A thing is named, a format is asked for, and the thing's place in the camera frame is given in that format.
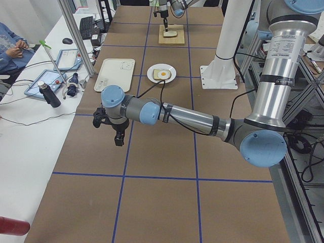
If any black keyboard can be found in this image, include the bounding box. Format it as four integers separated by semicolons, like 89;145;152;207
79;16;94;39

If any white round plate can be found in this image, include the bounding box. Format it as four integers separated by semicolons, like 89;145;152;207
147;63;177;84

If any bread slice on plate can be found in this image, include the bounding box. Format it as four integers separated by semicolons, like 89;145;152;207
153;69;172;80

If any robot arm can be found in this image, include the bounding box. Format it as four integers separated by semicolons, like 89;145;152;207
93;1;323;167
153;0;198;32

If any red cylinder bottle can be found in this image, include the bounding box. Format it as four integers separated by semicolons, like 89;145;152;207
1;216;30;236

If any cream bear tray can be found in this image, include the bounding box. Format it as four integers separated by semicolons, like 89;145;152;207
94;58;135;93

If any black computer mouse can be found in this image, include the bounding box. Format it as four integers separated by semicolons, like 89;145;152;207
62;38;73;45

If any small black box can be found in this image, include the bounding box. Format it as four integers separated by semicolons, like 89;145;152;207
91;34;101;47

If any near teach pendant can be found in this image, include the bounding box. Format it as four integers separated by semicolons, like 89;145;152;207
24;69;67;102

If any wooden cutting board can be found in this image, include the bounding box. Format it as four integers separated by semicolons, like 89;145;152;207
158;24;185;45

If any far teach pendant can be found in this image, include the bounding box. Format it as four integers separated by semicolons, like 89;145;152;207
56;49;82;71

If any fried egg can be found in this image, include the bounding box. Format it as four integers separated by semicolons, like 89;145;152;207
157;70;170;79

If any bread slice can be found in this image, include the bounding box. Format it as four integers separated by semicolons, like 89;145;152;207
163;30;178;38
153;69;172;80

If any teach pendant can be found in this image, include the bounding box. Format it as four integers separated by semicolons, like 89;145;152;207
24;69;67;102
56;49;82;71

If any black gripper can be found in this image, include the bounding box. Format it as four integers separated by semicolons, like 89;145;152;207
158;0;169;32
112;120;129;146

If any black water bottle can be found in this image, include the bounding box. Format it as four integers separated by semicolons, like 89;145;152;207
37;80;61;108

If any metal rod green tip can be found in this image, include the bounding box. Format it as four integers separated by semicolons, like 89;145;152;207
39;40;67;87

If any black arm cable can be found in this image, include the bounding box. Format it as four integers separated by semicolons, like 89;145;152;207
136;80;211;135

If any folded dark blue umbrella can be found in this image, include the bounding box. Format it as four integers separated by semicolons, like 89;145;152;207
67;73;78;97

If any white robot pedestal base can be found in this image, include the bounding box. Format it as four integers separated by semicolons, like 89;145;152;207
200;0;258;90

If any seated person in blue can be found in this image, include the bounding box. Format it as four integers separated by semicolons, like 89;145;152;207
1;23;35;75

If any aluminium frame post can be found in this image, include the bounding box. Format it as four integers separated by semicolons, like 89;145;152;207
57;0;95;77

